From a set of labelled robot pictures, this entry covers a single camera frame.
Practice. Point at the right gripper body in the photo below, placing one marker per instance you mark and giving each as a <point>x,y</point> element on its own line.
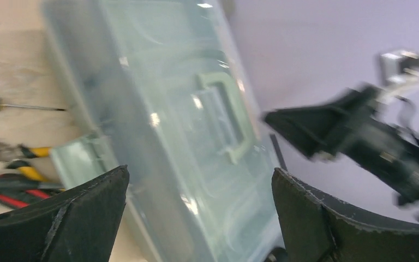
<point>378,148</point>

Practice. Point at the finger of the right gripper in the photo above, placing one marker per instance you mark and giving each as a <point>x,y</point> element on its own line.
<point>324,128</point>

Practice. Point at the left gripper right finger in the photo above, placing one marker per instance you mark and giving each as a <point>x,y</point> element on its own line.
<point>317,226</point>

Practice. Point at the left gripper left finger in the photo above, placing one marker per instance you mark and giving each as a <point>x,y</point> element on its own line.
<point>79,224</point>

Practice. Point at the green plastic tool box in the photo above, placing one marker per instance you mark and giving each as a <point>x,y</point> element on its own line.
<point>158,86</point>

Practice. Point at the red black utility knife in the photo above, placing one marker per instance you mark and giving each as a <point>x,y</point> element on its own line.
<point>16,199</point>

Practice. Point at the small black hammer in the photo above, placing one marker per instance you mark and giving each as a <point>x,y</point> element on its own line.
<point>25,184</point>

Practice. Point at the yellow needle nose pliers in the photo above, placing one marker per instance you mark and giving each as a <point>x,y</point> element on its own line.
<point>17,156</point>

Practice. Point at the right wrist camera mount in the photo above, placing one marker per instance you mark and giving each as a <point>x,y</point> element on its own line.
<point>399,70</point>

